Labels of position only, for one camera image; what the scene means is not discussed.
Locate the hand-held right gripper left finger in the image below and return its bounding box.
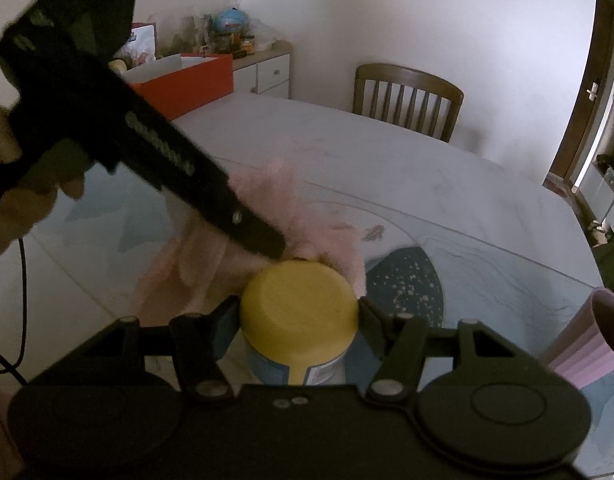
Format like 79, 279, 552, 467
81, 295, 241, 406

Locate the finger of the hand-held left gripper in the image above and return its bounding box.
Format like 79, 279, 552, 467
167, 160, 288, 262

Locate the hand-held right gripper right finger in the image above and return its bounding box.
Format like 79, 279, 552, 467
358, 296, 551, 407

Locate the pink towel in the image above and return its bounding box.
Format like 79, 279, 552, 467
134, 160, 368, 321

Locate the yellow bottle with blue label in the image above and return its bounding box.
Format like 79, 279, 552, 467
239, 259, 362, 386

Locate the person's left hand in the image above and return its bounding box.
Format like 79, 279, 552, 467
0, 104, 91, 259

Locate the white and red paper bag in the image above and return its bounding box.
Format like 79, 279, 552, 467
118, 22, 159, 67

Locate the red box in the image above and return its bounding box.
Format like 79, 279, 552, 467
122, 52, 234, 121

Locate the white drawer cabinet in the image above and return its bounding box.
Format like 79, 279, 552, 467
232, 40, 293, 100

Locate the blue globe toy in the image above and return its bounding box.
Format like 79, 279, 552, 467
213, 7, 250, 36

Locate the yellow toy truck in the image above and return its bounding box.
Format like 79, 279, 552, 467
227, 34, 256, 59

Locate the pink ribbed cup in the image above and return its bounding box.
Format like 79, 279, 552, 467
539, 287, 614, 391

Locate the brown wooden chair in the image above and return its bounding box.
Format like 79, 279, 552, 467
352, 63, 465, 143

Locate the brown wooden door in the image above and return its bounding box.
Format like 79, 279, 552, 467
549, 0, 614, 186

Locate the black cable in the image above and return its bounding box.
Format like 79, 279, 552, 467
0, 236, 29, 377

